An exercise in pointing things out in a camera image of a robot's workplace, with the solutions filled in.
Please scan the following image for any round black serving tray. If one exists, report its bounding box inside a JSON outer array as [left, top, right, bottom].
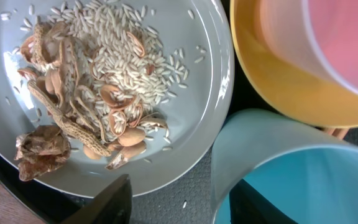
[[0, 0, 358, 224]]

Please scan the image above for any peanut shells and rice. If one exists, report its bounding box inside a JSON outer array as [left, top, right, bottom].
[[14, 1, 189, 181]]

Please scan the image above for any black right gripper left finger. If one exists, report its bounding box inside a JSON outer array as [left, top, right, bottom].
[[61, 174, 132, 224]]

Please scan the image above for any pink cup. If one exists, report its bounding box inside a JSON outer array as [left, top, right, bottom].
[[255, 0, 358, 95]]

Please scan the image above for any right wooden chopstick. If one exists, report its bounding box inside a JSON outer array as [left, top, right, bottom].
[[322, 128, 349, 139]]

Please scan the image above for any blue cup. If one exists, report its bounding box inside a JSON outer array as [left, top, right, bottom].
[[211, 109, 358, 223]]

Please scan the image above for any yellow bowl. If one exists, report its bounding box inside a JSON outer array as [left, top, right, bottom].
[[229, 0, 358, 128]]

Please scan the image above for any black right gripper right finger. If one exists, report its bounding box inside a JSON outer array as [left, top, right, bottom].
[[229, 179, 296, 224]]

